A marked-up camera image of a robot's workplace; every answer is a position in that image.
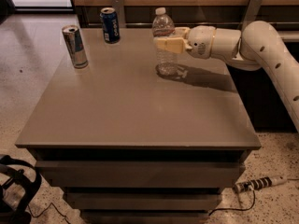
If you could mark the black bag with straps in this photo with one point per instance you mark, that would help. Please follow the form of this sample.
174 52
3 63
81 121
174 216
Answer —
22 184

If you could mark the left metal wall bracket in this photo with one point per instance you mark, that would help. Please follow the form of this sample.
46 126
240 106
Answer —
118 5

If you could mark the silver Red Bull can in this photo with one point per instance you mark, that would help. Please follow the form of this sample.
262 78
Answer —
75 46

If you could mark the grey drawer cabinet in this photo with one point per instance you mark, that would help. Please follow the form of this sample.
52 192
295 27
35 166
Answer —
130 147

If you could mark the clear plastic water bottle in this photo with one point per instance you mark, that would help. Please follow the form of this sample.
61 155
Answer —
162 28

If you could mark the white power strip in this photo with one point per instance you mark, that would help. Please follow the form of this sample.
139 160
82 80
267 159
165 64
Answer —
261 183

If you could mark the metal wall bracket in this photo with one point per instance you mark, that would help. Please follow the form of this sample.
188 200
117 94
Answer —
250 14
118 5

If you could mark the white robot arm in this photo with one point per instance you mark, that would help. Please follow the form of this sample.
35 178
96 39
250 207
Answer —
259 45

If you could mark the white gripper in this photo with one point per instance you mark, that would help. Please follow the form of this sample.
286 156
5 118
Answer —
200 41

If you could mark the blue Pepsi can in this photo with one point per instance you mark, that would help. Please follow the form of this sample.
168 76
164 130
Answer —
110 25

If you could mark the right metal wall bracket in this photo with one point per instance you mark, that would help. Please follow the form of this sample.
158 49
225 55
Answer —
250 14

